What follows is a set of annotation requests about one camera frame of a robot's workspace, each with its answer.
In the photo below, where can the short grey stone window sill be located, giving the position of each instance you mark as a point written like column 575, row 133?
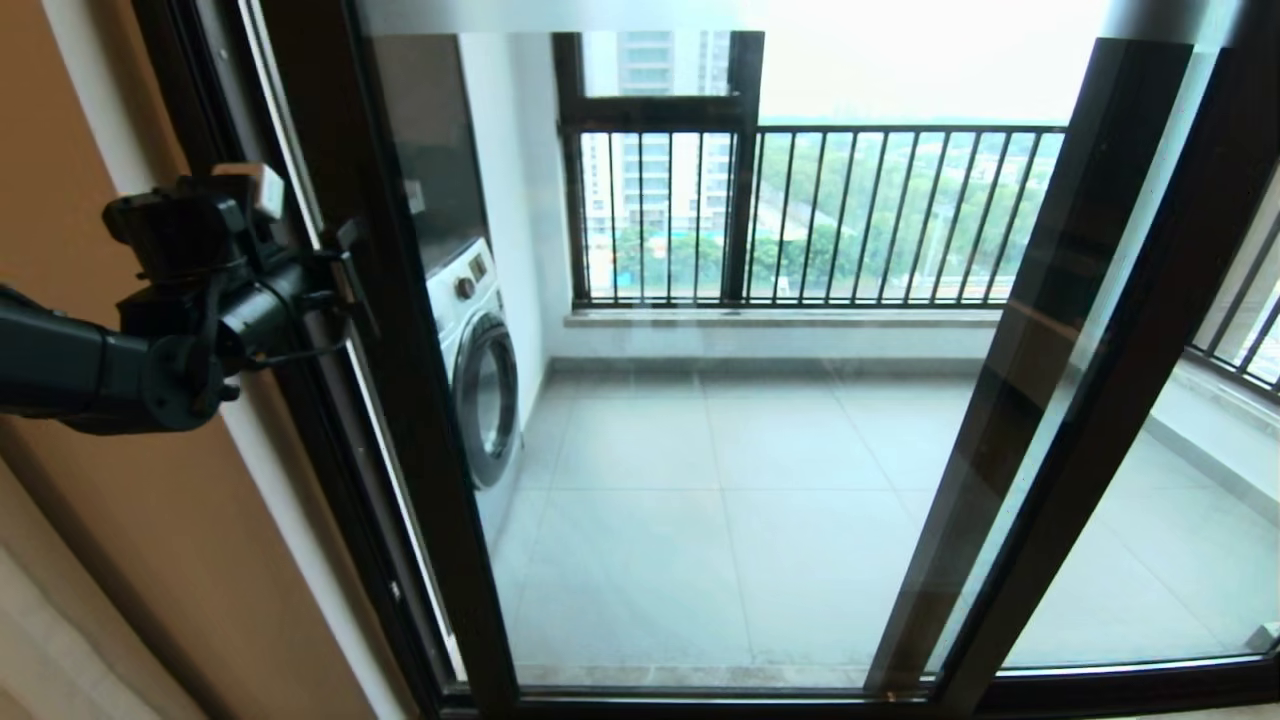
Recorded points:
column 1220, row 420

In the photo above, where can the dark window frame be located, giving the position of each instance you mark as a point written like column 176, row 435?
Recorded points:
column 745, row 200

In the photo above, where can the long grey stone window sill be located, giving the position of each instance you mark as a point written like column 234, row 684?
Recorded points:
column 780, row 319

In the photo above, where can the long dark metal balcony railing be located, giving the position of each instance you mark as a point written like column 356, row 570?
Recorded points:
column 900, row 130

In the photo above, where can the white front-loading washing machine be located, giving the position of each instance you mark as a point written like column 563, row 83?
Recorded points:
column 480, row 400

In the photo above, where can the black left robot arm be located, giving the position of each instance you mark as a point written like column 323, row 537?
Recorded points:
column 60, row 365

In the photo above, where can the dark framed sliding glass door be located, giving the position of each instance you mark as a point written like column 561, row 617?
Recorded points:
column 410, row 400

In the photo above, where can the short dark metal window railing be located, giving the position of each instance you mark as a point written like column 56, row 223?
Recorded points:
column 1230, row 368

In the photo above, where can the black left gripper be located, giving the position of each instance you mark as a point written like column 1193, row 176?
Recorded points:
column 280, row 310

